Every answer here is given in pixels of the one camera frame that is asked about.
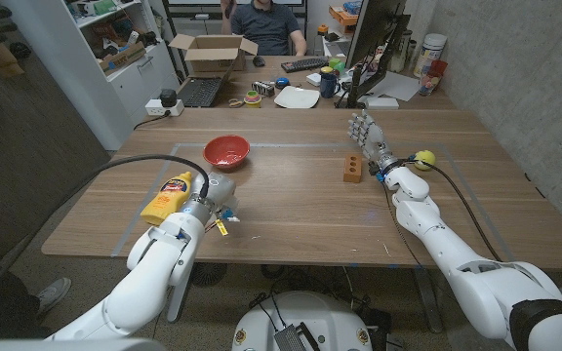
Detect white power strip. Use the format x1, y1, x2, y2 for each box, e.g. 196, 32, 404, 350
144, 98, 185, 118

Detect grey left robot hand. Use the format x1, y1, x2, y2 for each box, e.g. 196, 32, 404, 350
190, 171, 240, 224

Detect black keyboard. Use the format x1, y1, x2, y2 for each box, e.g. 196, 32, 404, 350
280, 57, 330, 74

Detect black computer monitor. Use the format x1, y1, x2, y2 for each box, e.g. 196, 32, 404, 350
334, 0, 412, 109

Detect yellow mustard bottle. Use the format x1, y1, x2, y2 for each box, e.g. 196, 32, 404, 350
140, 171, 193, 227

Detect black power adapter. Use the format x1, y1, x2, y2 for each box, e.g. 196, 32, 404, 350
159, 88, 179, 108

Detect seated person in dark polo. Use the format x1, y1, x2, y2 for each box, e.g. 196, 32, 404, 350
220, 0, 308, 57

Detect white square plate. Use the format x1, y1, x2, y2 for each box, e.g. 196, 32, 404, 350
273, 85, 321, 110

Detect red bowl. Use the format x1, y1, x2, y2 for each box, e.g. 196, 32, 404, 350
202, 135, 252, 171

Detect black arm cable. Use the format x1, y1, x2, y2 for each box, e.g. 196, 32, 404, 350
405, 156, 504, 263
0, 153, 211, 313

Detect black floor fan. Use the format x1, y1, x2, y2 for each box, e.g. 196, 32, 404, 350
190, 261, 228, 288

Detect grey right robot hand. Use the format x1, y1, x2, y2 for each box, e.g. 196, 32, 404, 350
347, 109, 402, 172

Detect dark blue mug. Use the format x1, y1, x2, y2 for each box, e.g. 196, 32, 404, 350
319, 72, 341, 99

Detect white cylindrical canister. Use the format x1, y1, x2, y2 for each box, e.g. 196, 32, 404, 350
412, 32, 448, 79

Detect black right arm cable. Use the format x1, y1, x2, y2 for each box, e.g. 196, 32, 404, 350
405, 156, 504, 263

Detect black laptop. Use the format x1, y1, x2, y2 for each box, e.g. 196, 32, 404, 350
177, 75, 226, 109

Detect yellow tennis ball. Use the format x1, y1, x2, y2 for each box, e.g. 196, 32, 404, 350
413, 149, 437, 172

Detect orange box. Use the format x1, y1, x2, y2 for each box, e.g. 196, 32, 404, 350
328, 3, 361, 26

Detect cardboard box with print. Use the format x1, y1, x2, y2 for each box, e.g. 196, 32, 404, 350
98, 41, 147, 77

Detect black and white small box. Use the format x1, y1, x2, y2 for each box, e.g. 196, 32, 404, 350
251, 80, 276, 98

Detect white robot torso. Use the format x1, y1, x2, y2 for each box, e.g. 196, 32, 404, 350
231, 291, 374, 351

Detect white shelf cabinet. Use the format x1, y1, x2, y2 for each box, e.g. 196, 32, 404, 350
0, 0, 182, 152

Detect white paper sheets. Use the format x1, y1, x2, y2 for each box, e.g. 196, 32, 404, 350
366, 71, 422, 102

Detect open cardboard box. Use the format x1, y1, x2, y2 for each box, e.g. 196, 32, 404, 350
168, 33, 260, 79

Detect flat white box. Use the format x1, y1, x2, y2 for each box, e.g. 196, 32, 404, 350
364, 96, 400, 110

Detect grey table leg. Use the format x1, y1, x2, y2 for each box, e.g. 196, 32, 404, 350
166, 272, 195, 324
412, 265, 444, 334

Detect black device on torso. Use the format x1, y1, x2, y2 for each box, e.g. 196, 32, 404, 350
273, 322, 321, 351

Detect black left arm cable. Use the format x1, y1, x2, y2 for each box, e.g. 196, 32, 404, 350
0, 153, 211, 313

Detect wooden block with holes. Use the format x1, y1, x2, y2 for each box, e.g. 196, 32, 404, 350
342, 153, 364, 184

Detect thin black power cord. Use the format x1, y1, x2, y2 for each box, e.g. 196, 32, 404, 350
133, 110, 173, 132

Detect red snack cup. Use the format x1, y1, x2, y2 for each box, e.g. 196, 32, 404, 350
418, 58, 449, 97

